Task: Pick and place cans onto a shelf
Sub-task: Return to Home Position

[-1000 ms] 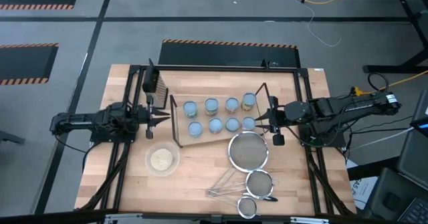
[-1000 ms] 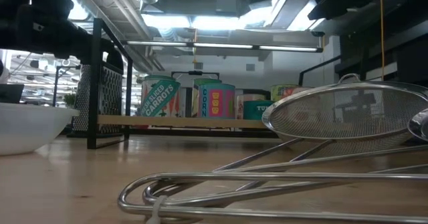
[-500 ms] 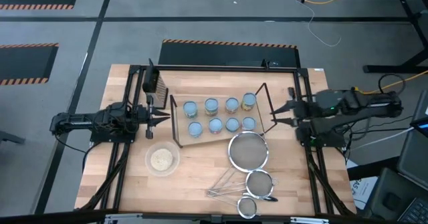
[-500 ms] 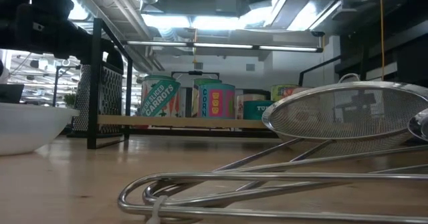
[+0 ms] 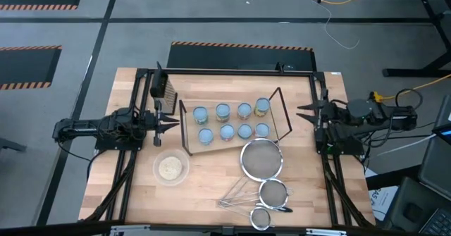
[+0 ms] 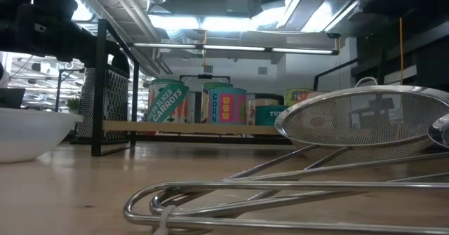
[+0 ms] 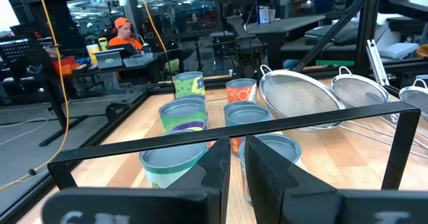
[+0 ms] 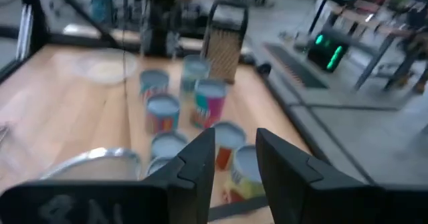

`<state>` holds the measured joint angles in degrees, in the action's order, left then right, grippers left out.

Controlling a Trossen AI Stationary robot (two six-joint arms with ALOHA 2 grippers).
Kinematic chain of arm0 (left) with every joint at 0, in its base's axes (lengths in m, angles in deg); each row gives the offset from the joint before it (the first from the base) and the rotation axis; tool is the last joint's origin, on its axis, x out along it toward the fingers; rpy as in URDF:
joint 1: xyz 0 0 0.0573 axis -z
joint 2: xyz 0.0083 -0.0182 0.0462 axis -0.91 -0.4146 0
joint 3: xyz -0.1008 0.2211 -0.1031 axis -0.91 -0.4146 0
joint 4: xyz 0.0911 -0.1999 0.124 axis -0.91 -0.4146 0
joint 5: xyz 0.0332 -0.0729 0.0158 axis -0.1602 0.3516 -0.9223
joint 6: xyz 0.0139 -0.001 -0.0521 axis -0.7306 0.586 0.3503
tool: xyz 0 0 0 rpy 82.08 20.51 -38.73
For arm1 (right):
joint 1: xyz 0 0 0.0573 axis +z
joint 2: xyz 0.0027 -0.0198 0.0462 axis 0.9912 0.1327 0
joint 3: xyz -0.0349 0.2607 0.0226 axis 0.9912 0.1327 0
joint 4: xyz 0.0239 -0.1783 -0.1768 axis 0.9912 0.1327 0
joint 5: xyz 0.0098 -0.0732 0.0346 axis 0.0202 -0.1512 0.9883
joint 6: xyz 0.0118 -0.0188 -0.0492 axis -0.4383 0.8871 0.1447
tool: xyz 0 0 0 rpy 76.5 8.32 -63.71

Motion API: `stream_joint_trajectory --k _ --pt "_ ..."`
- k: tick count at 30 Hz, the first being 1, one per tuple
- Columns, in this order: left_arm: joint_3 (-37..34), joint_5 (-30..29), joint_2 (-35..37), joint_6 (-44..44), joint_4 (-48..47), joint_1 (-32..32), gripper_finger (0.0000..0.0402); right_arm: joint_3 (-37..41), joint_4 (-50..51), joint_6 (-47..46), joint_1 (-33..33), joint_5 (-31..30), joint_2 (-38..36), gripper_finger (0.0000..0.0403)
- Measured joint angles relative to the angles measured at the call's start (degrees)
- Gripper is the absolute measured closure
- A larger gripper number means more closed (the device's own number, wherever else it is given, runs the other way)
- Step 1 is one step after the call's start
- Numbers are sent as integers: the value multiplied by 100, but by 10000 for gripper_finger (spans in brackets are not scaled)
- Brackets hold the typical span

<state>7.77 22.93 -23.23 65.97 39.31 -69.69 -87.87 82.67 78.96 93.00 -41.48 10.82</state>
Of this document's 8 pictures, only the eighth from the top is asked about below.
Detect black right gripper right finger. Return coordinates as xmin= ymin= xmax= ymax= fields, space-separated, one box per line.
xmin=255 ymin=127 xmax=368 ymax=224

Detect large steel mesh strainer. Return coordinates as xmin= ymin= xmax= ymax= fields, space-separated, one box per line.
xmin=39 ymin=146 xmax=143 ymax=182

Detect computer tower green lights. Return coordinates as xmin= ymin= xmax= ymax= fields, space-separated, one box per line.
xmin=306 ymin=29 xmax=349 ymax=74

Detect mixed vegetables can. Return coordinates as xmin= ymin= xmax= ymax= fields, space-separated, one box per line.
xmin=180 ymin=53 xmax=212 ymax=96

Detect steel box grater black handle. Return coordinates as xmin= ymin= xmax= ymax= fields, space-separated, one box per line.
xmin=201 ymin=0 xmax=250 ymax=85

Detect striped label can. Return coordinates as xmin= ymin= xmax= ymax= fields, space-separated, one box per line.
xmin=145 ymin=93 xmax=181 ymax=134
xmin=139 ymin=69 xmax=171 ymax=101

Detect beige grain heap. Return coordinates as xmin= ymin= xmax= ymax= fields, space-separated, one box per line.
xmin=87 ymin=60 xmax=130 ymax=83

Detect yellow green label can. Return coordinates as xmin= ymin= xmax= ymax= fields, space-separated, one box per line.
xmin=223 ymin=144 xmax=268 ymax=203

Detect diced tomatoes can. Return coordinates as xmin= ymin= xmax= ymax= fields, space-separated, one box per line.
xmin=213 ymin=120 xmax=247 ymax=171

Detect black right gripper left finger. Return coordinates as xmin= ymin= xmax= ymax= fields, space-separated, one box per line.
xmin=144 ymin=127 xmax=216 ymax=224

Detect orange label can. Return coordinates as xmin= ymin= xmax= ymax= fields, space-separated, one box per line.
xmin=145 ymin=156 xmax=175 ymax=180

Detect black mat hazard stripe edge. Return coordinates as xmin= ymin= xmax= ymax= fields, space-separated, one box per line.
xmin=263 ymin=42 xmax=330 ymax=90

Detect wooden shelf black metal frame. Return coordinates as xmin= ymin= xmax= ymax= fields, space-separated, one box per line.
xmin=120 ymin=0 xmax=314 ymax=222

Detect teal tuna fish can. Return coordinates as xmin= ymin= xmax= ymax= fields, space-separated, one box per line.
xmin=150 ymin=131 xmax=189 ymax=160

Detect black table frame rails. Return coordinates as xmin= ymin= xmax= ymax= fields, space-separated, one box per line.
xmin=16 ymin=0 xmax=208 ymax=56

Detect teal and magenta can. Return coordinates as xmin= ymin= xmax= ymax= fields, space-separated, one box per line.
xmin=191 ymin=78 xmax=228 ymax=130

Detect wooden desk black legs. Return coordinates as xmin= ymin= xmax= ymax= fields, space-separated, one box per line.
xmin=307 ymin=0 xmax=428 ymax=91

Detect clear glass bowl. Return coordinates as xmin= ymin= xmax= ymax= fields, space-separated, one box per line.
xmin=72 ymin=47 xmax=138 ymax=86

